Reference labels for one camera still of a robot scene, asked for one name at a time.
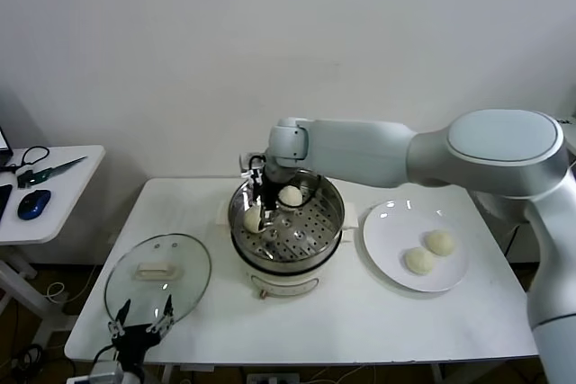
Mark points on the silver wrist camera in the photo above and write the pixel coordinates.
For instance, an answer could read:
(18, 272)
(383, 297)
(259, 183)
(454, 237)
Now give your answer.
(246, 164)
(107, 372)

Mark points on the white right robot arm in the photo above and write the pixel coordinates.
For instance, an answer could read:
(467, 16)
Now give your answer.
(360, 150)

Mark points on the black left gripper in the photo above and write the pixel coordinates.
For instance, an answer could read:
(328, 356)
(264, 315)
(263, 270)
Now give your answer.
(135, 341)

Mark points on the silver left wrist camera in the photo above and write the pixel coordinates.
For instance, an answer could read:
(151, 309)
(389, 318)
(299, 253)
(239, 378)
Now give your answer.
(107, 372)

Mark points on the stainless steel steamer basket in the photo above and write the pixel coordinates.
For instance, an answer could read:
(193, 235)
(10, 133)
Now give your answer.
(315, 235)

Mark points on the green black pointed tool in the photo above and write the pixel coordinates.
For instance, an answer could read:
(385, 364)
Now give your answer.
(54, 171)

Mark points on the white electric cooker pot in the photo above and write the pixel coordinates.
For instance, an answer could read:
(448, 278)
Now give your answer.
(279, 285)

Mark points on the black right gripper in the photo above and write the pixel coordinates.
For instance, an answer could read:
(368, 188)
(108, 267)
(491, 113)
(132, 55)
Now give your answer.
(270, 188)

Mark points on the black keyboard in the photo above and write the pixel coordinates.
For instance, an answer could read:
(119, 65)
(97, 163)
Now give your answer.
(4, 202)

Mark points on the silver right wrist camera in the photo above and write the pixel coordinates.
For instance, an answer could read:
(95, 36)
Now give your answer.
(246, 164)

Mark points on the white side table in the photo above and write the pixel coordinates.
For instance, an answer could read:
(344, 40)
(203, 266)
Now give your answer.
(67, 204)

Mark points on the blue black computer mouse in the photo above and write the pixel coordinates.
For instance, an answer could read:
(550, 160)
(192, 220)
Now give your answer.
(34, 205)

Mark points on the white round plate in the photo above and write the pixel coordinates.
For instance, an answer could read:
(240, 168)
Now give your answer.
(387, 258)

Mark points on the white steamed baozi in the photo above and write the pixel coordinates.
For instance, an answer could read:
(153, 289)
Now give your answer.
(251, 221)
(419, 260)
(290, 197)
(439, 242)

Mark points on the white power strip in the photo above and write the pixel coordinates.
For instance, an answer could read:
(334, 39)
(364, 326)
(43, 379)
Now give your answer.
(272, 378)

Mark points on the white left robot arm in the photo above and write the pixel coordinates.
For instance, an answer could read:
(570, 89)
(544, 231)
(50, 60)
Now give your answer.
(132, 376)

